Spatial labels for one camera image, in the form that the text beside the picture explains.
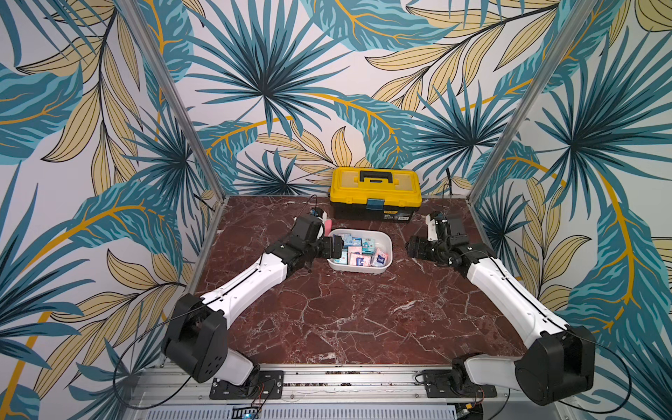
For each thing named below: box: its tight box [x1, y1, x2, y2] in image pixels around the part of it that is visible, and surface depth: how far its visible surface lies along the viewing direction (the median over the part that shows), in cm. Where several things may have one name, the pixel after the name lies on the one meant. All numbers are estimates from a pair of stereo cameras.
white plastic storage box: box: [327, 228, 393, 274], surface depth 97 cm
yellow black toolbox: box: [329, 167, 423, 223], surface depth 103 cm
